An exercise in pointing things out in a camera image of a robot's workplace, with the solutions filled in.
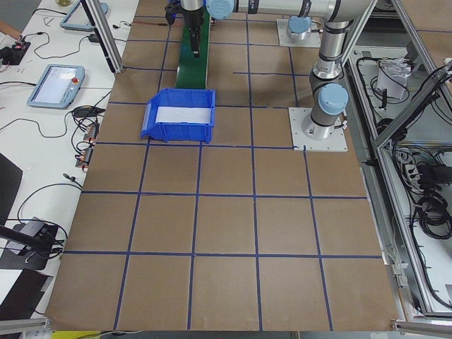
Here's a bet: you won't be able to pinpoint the lower teach pendant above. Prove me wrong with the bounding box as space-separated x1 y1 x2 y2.
27 64 85 109

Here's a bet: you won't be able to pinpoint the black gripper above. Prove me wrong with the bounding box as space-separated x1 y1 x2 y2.
189 26 200 58

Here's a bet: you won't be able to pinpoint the green conveyor belt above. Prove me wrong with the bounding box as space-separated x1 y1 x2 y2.
175 9 210 89

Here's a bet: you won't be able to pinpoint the coiled black cables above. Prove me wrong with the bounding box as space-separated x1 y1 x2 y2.
409 190 452 244

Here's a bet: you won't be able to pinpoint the black power adapter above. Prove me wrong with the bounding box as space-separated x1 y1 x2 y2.
88 33 101 44

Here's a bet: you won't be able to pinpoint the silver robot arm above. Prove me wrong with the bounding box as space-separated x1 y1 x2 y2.
206 0 374 141
180 1 331 58

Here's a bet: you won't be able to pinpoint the aluminium frame post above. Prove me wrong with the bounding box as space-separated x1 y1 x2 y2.
81 0 123 74

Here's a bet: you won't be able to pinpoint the teach pendant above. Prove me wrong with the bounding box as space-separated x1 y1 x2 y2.
27 64 85 109
59 1 93 32

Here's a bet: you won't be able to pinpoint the upper teach pendant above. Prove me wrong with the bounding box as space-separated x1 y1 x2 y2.
59 1 93 32

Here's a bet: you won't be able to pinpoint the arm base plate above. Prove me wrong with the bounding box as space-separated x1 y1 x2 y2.
277 16 321 48
288 107 348 153

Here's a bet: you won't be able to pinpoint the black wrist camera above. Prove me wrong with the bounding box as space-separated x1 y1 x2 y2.
165 1 180 25

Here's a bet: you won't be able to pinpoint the left blue plastic bin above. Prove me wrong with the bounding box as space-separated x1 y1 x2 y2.
141 88 215 143

